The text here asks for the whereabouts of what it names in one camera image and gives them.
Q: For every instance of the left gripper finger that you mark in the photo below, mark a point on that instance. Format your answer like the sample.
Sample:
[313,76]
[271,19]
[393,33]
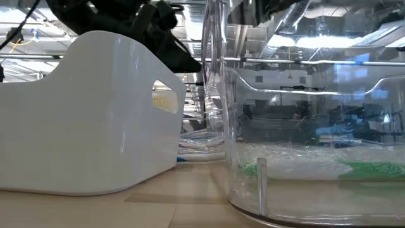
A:
[180,57]

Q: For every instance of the white plastic bin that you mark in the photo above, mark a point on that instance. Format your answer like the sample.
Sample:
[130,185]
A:
[79,126]

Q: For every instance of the pale toothbrush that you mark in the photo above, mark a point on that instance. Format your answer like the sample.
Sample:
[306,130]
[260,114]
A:
[300,171]

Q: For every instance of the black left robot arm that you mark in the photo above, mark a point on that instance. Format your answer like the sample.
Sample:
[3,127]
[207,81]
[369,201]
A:
[95,16]

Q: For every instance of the blue toothbrush in wrapper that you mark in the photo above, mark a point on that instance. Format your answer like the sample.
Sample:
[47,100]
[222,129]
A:
[202,156]

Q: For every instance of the dark equipment shelf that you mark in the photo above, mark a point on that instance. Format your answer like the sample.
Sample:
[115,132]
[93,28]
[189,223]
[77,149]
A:
[278,109]

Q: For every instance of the blue robot workstation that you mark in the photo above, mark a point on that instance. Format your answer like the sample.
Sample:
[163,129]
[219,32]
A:
[348,126]

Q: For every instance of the ribbed silver ventilation duct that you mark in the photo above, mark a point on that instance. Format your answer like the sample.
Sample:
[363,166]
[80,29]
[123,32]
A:
[194,25]
[291,16]

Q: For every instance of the silver overhead rail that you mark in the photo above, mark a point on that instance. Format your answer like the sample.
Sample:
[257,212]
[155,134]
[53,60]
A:
[316,61]

